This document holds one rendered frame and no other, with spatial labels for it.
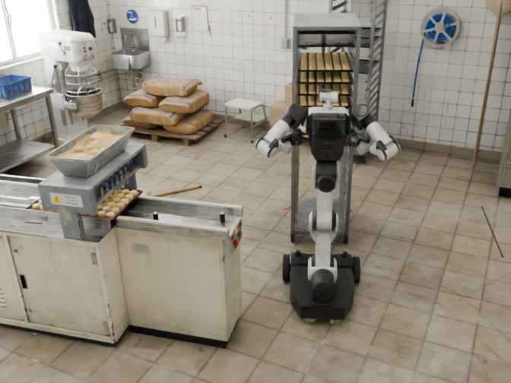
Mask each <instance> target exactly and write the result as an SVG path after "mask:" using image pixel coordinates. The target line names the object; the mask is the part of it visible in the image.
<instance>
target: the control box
mask: <svg viewBox="0 0 511 383"><path fill-rule="evenodd" d="M240 222H241V227H240ZM236 228H237V233H236ZM239 232H241V236H239ZM229 234H230V238H229V239H228V240H226V239H225V242H226V256H229V257H231V255H232V254H233V252H234V250H235V249H236V246H238V245H237V243H238V244H239V241H240V240H241V238H242V219H241V217H237V218H236V219H235V220H234V222H233V224H232V226H231V227H230V232H229ZM232 235H233V240H232ZM234 240H236V245H234V244H233V242H234ZM237 241H238V242H237Z"/></svg>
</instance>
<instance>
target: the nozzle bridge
mask: <svg viewBox="0 0 511 383"><path fill-rule="evenodd" d="M129 161H131V163H132V167H131V169H129V168H130V166H131V165H130V162H129ZM125 164H126V166H127V168H128V169H127V172H128V173H127V174H125V173H124V174H122V175H123V177H122V178H120V177H119V178H118V182H113V186H108V190H104V191H103V195H100V190H99V185H102V186H103V189H105V186H104V181H107V183H108V185H110V176H112V178H113V180H115V178H114V173H115V172H116V173H117V175H118V176H119V169H120V168H121V169H122V172H124V169H123V167H124V165H125ZM147 166H148V156H147V150H146V144H138V143H129V142H128V143H127V146H126V148H125V150H124V151H123V152H121V153H120V154H119V155H118V156H116V157H115V158H114V159H112V160H111V161H109V162H108V164H106V165H105V166H103V167H102V168H101V169H99V170H98V171H97V172H95V173H94V174H93V175H92V176H91V177H89V178H88V179H84V178H76V177H69V176H63V175H62V174H61V173H60V172H59V171H56V172H55V173H53V174H52V175H51V176H49V177H48V178H46V179H44V180H43V181H42V182H40V183H39V184H38V189H39V193H40V199H41V203H42V207H43V209H45V210H57V211H58V212H59V216H60V220H61V224H62V231H63V235H64V238H65V239H76V240H83V239H84V238H85V232H84V224H83V220H82V216H81V214H90V215H95V213H96V212H98V209H97V206H98V205H100V204H101V203H102V202H103V201H104V200H105V199H107V198H108V197H109V196H110V195H111V194H112V193H113V192H114V191H115V190H116V189H117V188H118V187H120V188H121V187H122V186H121V185H122V184H123V183H125V184H124V187H123V188H132V189H137V183H136V177H135V173H136V172H137V171H138V170H139V169H140V168H143V169H145V168H146V167H147ZM128 179H129V183H126V182H125V181H126V180H128Z"/></svg>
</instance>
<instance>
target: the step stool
mask: <svg viewBox="0 0 511 383"><path fill-rule="evenodd" d="M224 105H225V135H224V137H225V138H226V137H227V122H229V121H230V120H232V119H239V120H241V121H242V125H243V128H245V125H244V124H243V121H247V122H251V144H252V143H253V140H252V128H253V127H255V126H257V125H259V124H261V123H263V122H264V121H266V124H267V127H268V131H270V130H269V126H268V120H267V118H268V116H267V115H266V114H265V108H264V105H263V104H262V102H257V101H253V100H245V99H240V98H236V99H235V100H231V101H230V102H228V103H225V104H224ZM227 106H229V107H234V108H238V109H239V111H240V114H239V115H237V116H234V117H233V118H232V119H229V120H227ZM260 106H262V108H263V112H264V115H260V114H255V113H252V111H253V110H254V109H255V108H257V107H260ZM240 109H246V110H251V112H243V113H241V110H240ZM253 122H254V123H257V124H256V125H254V126H252V123H253Z"/></svg>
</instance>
